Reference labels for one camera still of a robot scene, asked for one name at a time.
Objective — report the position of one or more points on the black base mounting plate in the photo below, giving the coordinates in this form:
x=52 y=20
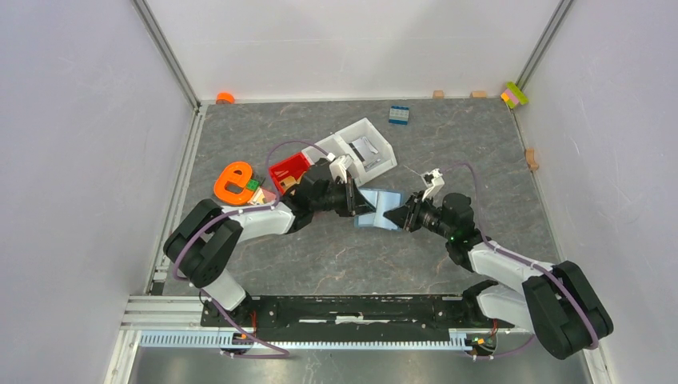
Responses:
x=359 y=318

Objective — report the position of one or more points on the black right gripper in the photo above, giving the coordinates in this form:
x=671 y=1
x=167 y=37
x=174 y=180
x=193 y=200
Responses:
x=406 y=216

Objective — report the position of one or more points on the orange round cap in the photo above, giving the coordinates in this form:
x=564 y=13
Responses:
x=224 y=98

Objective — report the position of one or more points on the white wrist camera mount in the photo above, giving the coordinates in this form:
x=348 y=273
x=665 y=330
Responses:
x=433 y=181
x=341 y=165

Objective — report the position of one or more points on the white plastic bin with packet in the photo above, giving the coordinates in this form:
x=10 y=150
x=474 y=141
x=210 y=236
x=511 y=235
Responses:
x=364 y=127

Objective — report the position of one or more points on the orange letter e toy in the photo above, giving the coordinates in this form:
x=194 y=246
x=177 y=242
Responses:
x=231 y=185

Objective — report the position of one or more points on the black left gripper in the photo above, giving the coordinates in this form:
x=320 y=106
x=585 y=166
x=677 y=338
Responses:
x=355 y=203

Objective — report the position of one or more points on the green toy brick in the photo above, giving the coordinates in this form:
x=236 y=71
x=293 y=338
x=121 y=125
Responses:
x=252 y=184

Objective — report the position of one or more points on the green pink stacked bricks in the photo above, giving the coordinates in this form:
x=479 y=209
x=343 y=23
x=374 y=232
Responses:
x=513 y=96

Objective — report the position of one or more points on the red plastic bin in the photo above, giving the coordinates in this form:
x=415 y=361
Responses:
x=288 y=172

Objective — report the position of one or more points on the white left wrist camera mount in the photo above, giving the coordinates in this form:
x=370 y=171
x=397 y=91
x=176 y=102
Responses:
x=341 y=165

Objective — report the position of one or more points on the clear plastic packet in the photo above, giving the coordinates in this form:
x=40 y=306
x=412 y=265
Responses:
x=371 y=160

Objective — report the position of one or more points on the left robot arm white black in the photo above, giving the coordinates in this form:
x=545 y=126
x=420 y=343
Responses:
x=202 y=244

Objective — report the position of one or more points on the aluminium frame rail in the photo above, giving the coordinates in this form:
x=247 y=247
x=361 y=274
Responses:
x=198 y=322

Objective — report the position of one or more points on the blue lego brick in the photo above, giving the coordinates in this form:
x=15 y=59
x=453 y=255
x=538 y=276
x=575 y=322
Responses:
x=399 y=115

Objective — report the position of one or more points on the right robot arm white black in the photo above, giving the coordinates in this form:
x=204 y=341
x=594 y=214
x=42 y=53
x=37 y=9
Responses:
x=529 y=281

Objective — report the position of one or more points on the curved wooden piece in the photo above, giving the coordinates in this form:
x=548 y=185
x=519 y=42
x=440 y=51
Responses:
x=530 y=158

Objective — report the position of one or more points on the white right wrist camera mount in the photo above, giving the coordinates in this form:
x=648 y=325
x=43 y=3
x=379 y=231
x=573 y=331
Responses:
x=433 y=181

